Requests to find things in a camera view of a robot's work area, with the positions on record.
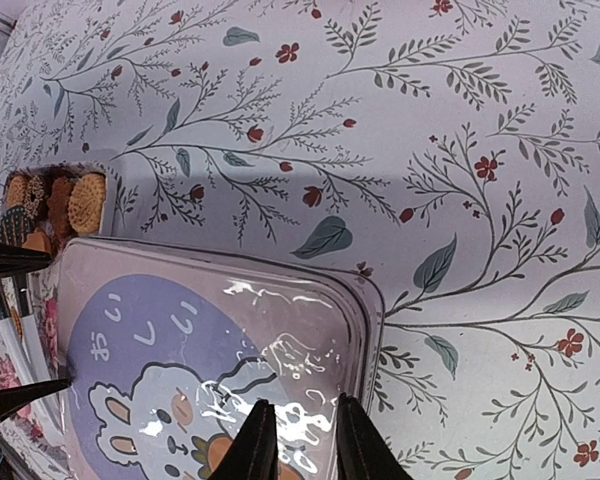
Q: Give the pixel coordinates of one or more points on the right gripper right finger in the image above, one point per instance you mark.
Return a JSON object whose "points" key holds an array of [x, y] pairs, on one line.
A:
{"points": [[361, 451]]}

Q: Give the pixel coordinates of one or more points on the floral tablecloth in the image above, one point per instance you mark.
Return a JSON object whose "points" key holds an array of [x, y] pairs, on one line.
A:
{"points": [[458, 140]]}

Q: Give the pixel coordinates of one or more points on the metal tin lid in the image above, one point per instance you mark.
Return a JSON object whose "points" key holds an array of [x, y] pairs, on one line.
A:
{"points": [[168, 349]]}

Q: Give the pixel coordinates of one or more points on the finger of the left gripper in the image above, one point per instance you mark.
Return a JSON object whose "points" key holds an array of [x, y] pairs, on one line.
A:
{"points": [[15, 260]]}

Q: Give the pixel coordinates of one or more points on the metal tongs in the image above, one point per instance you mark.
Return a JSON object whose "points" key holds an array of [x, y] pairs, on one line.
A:
{"points": [[18, 325]]}

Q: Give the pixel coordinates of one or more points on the chocolate sprinkle donut cookie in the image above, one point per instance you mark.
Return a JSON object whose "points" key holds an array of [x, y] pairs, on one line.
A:
{"points": [[35, 199]]}

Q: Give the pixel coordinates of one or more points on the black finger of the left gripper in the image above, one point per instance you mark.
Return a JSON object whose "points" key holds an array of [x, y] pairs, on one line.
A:
{"points": [[14, 399]]}

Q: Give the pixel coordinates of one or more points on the round biscuit top right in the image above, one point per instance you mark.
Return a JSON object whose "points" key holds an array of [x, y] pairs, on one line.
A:
{"points": [[86, 203]]}

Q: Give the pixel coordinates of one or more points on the floral cookie tray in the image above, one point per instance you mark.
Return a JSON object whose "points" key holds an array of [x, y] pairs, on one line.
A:
{"points": [[32, 451]]}

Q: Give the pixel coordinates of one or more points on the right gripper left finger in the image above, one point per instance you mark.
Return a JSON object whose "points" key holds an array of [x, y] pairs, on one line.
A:
{"points": [[253, 454]]}

